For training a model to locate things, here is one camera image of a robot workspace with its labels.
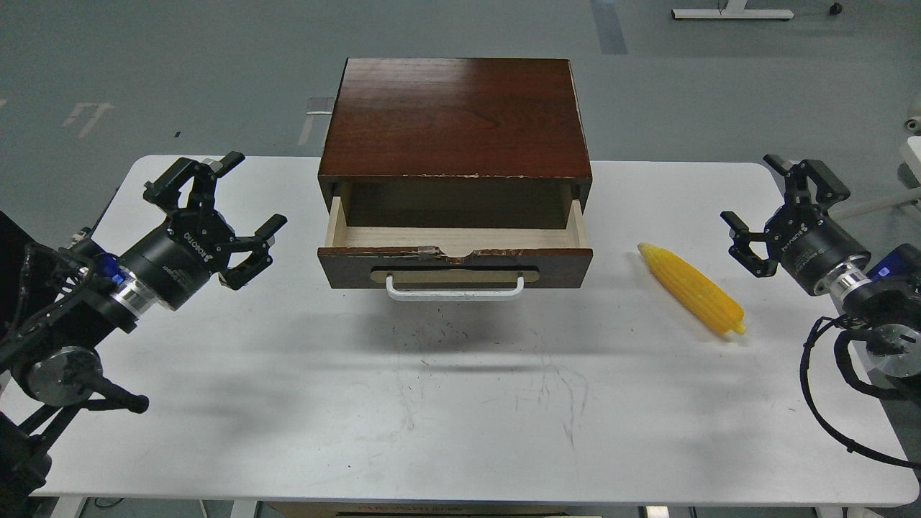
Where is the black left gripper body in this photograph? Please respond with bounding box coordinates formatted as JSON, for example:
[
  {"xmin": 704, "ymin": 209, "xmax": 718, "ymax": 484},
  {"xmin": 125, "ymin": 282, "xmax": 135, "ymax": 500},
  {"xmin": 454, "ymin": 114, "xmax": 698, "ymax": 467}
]
[{"xmin": 118, "ymin": 209, "xmax": 235, "ymax": 309}]

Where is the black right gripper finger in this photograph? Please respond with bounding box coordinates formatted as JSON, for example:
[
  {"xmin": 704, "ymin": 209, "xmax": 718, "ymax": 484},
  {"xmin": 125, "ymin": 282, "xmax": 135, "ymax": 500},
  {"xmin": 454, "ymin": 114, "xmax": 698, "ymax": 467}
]
[
  {"xmin": 720, "ymin": 211, "xmax": 779, "ymax": 278},
  {"xmin": 763, "ymin": 154, "xmax": 851, "ymax": 213}
]

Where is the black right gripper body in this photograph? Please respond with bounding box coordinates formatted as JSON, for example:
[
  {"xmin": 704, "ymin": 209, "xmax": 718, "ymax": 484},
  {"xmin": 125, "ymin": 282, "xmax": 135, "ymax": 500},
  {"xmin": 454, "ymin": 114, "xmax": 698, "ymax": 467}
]
[{"xmin": 764, "ymin": 204, "xmax": 871, "ymax": 297}]

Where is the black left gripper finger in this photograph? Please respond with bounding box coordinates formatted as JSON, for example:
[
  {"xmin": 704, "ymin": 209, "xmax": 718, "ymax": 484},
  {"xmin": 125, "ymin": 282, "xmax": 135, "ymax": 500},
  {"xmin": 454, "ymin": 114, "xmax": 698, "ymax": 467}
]
[
  {"xmin": 218, "ymin": 214, "xmax": 289, "ymax": 291},
  {"xmin": 142, "ymin": 152, "xmax": 246, "ymax": 217}
]

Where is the yellow corn cob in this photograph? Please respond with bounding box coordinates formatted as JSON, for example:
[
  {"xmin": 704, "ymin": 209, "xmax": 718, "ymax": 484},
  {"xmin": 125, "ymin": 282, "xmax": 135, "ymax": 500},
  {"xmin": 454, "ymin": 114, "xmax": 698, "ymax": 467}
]
[{"xmin": 636, "ymin": 242, "xmax": 747, "ymax": 335}]

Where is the wooden drawer with white handle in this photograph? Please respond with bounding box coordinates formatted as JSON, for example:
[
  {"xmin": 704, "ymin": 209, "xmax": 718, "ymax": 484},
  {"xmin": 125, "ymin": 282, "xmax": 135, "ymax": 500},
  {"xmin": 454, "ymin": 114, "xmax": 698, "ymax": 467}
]
[{"xmin": 318, "ymin": 196, "xmax": 594, "ymax": 301}]

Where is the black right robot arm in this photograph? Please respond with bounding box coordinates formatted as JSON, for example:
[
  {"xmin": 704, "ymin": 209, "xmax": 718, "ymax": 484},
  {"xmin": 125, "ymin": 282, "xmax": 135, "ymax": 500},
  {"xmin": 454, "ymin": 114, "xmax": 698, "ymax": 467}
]
[{"xmin": 720, "ymin": 154, "xmax": 919, "ymax": 470}]

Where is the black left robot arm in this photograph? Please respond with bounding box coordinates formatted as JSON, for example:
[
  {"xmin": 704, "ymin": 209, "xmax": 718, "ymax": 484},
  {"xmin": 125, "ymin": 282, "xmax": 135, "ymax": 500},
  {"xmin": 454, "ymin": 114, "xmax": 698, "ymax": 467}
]
[{"xmin": 2, "ymin": 152, "xmax": 286, "ymax": 517}]

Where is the dark wooden drawer cabinet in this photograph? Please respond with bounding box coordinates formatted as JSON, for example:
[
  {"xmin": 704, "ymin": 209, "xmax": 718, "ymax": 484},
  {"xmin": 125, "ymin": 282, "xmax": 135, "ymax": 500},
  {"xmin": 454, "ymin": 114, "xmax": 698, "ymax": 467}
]
[{"xmin": 318, "ymin": 57, "xmax": 592, "ymax": 204}]

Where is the white stand at right edge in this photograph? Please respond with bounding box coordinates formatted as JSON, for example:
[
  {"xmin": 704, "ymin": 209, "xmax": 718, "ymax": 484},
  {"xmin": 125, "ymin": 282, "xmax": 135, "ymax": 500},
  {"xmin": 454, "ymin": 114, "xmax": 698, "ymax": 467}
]
[{"xmin": 831, "ymin": 93, "xmax": 920, "ymax": 219}]

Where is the white table base background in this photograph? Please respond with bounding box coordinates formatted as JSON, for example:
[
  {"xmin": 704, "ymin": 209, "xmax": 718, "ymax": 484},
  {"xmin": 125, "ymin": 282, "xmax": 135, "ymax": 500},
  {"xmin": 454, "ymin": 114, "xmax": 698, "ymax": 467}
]
[{"xmin": 671, "ymin": 1, "xmax": 795, "ymax": 21}]

